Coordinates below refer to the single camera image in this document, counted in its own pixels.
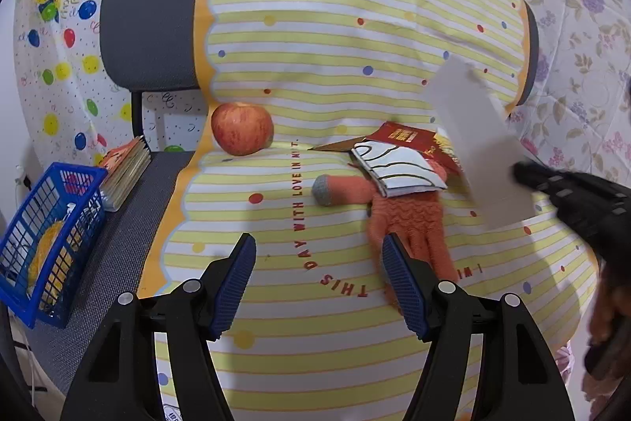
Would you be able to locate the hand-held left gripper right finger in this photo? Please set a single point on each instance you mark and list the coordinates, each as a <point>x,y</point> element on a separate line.
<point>404,293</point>

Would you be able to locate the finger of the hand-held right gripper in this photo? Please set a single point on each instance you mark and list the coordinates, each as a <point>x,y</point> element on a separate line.
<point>547,184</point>

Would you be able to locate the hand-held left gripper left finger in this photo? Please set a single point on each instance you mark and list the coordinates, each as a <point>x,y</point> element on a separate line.
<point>235,289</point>

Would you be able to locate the white paper wrapper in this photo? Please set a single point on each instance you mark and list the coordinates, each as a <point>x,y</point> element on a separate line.
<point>473,145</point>

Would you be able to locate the yellow net snack bag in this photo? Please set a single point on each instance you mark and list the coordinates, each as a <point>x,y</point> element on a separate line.
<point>47,258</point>

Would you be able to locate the blue plastic basket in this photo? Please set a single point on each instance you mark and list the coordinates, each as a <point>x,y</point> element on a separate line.
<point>29,214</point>

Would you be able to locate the person's right hand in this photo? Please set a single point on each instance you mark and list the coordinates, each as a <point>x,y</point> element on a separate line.
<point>611,307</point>

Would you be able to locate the orange knit glove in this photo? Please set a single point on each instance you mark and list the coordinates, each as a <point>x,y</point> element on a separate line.
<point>409,219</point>

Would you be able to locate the red paper envelope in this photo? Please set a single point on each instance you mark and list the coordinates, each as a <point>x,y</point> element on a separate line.
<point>404,136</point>

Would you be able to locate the red apple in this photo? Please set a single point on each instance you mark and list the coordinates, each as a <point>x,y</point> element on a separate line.
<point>241,127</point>

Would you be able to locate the stack of books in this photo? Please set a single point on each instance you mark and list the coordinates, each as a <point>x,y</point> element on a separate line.
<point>125,169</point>

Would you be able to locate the yellow striped plastic cloth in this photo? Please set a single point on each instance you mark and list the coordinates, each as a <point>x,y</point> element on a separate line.
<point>320,56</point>

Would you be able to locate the grey office chair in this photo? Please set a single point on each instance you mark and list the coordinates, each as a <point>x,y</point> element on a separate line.
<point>148,11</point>

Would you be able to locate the floral wall cloth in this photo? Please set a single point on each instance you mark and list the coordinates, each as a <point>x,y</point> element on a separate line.
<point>577,31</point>

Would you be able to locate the balloon print wall cloth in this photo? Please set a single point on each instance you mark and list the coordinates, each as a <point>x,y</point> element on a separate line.
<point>64,31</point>

